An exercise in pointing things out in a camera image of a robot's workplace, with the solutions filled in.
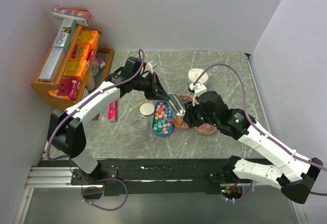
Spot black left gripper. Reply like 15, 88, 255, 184
132, 72, 170, 101

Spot orange smiley box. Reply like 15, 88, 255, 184
77, 30, 99, 49
63, 58, 89, 81

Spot pink tray of gummy stars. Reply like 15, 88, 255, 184
196, 123, 217, 136

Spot pink toothpaste box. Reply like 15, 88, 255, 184
108, 101, 118, 122

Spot blue tray of star candies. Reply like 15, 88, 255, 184
152, 100, 174, 137

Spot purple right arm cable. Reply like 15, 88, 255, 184
193, 63, 327, 204

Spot silver long box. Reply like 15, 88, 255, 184
39, 47, 66, 82

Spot white pink packet in shelf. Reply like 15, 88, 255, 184
91, 55, 106, 76

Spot silver metal scoop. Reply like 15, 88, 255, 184
167, 93, 185, 117

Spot pink tray of lollipops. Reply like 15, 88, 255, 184
173, 95, 193, 130

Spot wooden shelf rack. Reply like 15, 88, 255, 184
31, 24, 114, 110

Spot orange smiley box top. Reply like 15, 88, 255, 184
77, 30, 99, 49

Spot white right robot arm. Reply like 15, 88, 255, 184
183, 84, 323, 204

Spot orange red snack box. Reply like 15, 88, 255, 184
71, 43, 94, 61

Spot gold jar lid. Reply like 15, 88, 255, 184
139, 101, 155, 116

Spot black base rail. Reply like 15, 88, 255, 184
71, 159, 250, 196

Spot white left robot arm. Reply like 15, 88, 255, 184
47, 52, 170, 184

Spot pink smiley box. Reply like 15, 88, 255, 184
56, 78, 81, 101

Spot orange smiley box lower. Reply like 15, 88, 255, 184
63, 58, 89, 81

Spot clear glass jar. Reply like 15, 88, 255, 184
131, 116, 148, 133

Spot pink box on top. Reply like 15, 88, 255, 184
51, 6, 92, 26

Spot teal white long box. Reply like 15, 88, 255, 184
53, 19, 76, 52

